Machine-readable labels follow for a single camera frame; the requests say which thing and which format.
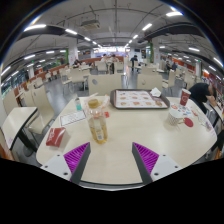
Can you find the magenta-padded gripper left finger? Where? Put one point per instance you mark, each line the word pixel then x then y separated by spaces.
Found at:
pixel 62 165

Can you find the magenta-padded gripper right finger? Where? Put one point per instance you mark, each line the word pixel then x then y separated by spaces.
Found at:
pixel 160 166

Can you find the red cardboard box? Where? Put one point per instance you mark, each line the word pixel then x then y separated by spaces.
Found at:
pixel 55 136

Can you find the white printed card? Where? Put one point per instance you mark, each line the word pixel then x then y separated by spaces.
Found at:
pixel 72 117

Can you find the white patterned mug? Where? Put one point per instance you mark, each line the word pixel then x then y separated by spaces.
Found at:
pixel 174 117

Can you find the flat round red coaster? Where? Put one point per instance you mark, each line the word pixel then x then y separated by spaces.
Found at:
pixel 189 122

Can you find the clear bottle with yellow drink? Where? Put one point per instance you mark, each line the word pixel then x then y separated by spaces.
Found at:
pixel 97 125

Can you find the beige chair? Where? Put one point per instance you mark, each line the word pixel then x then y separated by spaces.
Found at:
pixel 149 82
pixel 104 84
pixel 41 110

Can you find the beige side table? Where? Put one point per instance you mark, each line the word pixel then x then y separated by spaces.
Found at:
pixel 17 125

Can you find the small clear sanitizer bottle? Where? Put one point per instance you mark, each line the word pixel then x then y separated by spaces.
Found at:
pixel 78 104

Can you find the dark tray with paper liner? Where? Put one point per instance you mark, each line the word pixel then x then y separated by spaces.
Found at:
pixel 138 99

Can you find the red paper cup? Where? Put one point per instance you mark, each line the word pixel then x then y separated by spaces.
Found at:
pixel 184 97

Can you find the crumpled white napkin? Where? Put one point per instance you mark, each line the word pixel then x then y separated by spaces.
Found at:
pixel 155 92

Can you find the person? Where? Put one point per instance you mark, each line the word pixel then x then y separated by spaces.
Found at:
pixel 201 93
pixel 112 63
pixel 134 61

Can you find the far beige chairs and tables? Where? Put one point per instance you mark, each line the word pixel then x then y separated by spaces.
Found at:
pixel 78 75

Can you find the ceiling lights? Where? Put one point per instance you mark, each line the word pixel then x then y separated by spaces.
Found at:
pixel 100 36

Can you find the ceiling air conditioner unit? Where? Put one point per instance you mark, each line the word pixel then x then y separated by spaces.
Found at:
pixel 90 24

